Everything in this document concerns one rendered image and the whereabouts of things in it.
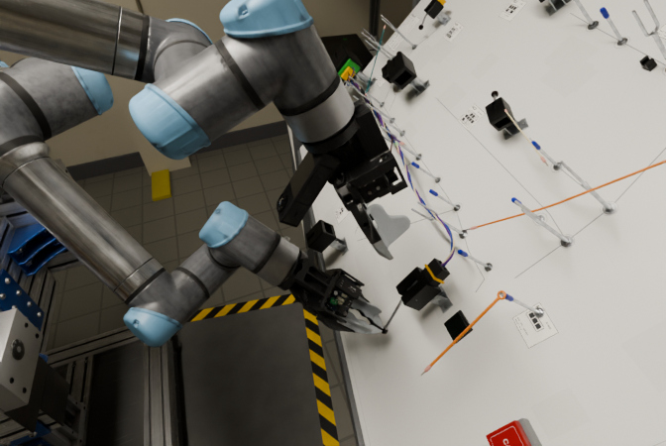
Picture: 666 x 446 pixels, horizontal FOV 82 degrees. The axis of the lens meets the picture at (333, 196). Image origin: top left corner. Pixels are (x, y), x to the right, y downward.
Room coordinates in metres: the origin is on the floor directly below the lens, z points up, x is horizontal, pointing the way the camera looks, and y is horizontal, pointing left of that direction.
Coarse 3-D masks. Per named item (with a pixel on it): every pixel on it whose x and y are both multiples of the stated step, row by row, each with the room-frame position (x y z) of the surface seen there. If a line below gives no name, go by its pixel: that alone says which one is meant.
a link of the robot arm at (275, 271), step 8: (280, 240) 0.43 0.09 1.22; (288, 240) 0.45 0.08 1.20; (280, 248) 0.42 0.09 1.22; (288, 248) 0.42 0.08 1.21; (296, 248) 0.43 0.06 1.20; (272, 256) 0.40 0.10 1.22; (280, 256) 0.40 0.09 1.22; (288, 256) 0.41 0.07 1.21; (296, 256) 0.41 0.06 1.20; (272, 264) 0.39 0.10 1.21; (280, 264) 0.40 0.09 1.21; (288, 264) 0.40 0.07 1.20; (296, 264) 0.41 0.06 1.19; (264, 272) 0.39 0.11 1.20; (272, 272) 0.39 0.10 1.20; (280, 272) 0.39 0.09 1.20; (288, 272) 0.39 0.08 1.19; (272, 280) 0.39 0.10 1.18; (280, 280) 0.38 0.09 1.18
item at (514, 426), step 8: (512, 424) 0.18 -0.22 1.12; (520, 424) 0.18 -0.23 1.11; (496, 432) 0.18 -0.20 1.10; (504, 432) 0.18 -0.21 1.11; (512, 432) 0.18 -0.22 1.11; (520, 432) 0.17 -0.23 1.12; (488, 440) 0.18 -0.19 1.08; (496, 440) 0.17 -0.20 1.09; (504, 440) 0.17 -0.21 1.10; (512, 440) 0.17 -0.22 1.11; (520, 440) 0.17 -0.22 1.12; (528, 440) 0.17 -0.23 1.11
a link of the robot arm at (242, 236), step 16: (224, 208) 0.45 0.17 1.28; (208, 224) 0.42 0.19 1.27; (224, 224) 0.42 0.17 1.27; (240, 224) 0.43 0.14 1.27; (256, 224) 0.44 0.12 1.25; (208, 240) 0.41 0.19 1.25; (224, 240) 0.41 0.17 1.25; (240, 240) 0.41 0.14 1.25; (256, 240) 0.42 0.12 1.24; (272, 240) 0.42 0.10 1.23; (224, 256) 0.41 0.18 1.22; (240, 256) 0.40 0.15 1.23; (256, 256) 0.40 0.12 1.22; (256, 272) 0.39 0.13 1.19
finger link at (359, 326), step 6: (348, 312) 0.39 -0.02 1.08; (342, 318) 0.37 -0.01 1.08; (348, 318) 0.37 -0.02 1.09; (354, 318) 0.38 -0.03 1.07; (342, 324) 0.37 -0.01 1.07; (348, 324) 0.37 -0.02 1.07; (354, 324) 0.37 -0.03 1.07; (360, 324) 0.36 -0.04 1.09; (366, 324) 0.38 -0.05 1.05; (372, 324) 0.38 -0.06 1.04; (354, 330) 0.36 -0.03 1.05; (360, 330) 0.37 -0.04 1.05; (366, 330) 0.36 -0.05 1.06; (372, 330) 0.35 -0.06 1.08; (378, 330) 0.37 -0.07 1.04
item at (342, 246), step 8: (320, 224) 0.67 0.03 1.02; (328, 224) 0.69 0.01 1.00; (312, 232) 0.67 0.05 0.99; (320, 232) 0.65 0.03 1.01; (328, 232) 0.68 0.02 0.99; (312, 240) 0.65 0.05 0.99; (320, 240) 0.65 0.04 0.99; (328, 240) 0.65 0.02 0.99; (336, 240) 0.68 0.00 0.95; (344, 240) 0.69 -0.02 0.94; (312, 248) 0.64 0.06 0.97; (320, 248) 0.65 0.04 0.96; (336, 248) 0.66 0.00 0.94; (344, 248) 0.67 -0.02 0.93
